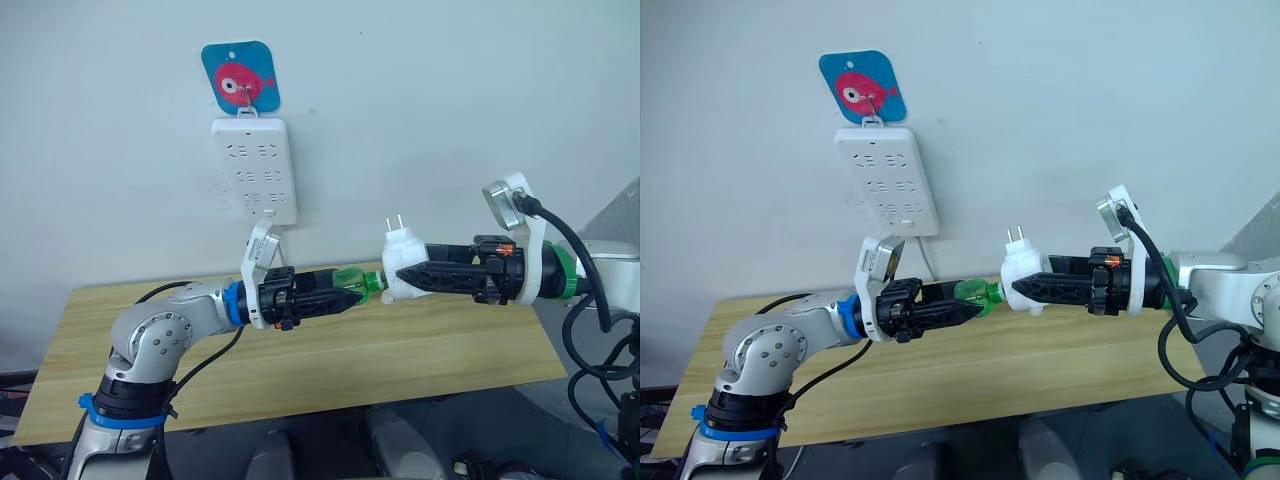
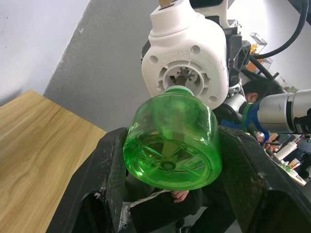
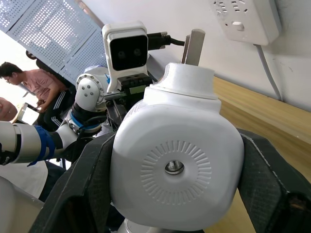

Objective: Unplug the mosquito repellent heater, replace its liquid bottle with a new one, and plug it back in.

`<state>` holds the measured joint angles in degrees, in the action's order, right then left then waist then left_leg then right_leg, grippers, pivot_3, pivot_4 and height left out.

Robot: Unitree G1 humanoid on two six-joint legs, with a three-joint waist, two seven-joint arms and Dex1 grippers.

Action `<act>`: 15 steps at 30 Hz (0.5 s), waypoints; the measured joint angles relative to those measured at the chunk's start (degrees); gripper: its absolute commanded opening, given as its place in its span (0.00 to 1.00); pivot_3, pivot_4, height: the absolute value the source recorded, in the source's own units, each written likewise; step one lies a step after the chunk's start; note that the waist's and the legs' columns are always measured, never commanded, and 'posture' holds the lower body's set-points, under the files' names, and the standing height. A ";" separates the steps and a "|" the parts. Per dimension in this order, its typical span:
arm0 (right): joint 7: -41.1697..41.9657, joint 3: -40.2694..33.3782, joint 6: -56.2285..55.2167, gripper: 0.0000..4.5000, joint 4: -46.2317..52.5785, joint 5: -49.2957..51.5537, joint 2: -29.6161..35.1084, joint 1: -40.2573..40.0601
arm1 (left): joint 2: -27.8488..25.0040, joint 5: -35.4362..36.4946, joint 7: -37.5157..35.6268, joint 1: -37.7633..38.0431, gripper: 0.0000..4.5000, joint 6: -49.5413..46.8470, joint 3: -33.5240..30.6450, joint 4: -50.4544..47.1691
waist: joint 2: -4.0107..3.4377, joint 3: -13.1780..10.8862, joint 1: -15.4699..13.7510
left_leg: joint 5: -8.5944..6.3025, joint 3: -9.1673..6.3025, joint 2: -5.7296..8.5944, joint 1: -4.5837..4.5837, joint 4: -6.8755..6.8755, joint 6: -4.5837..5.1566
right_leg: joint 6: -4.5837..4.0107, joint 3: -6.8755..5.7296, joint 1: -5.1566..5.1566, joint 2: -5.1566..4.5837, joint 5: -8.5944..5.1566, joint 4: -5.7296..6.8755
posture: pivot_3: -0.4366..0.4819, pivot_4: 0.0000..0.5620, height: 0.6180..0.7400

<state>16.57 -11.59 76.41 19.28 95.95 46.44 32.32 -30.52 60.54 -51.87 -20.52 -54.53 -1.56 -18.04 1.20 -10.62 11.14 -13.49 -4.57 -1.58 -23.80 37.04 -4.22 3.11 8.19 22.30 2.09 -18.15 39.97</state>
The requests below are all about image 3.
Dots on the white mosquito repellent heater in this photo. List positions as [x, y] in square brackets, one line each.
[175, 126]

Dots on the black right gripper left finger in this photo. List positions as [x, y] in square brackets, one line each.
[80, 189]

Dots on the white tablet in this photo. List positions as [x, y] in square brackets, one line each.
[28, 114]

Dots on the white power strip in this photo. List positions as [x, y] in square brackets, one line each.
[247, 17]

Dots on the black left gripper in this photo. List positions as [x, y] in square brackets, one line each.
[132, 83]

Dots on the grey perforated metal panel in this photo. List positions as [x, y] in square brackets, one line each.
[53, 31]

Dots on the person in pink shirt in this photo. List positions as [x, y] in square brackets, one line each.
[41, 83]

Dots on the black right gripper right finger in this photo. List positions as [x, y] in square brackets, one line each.
[269, 189]

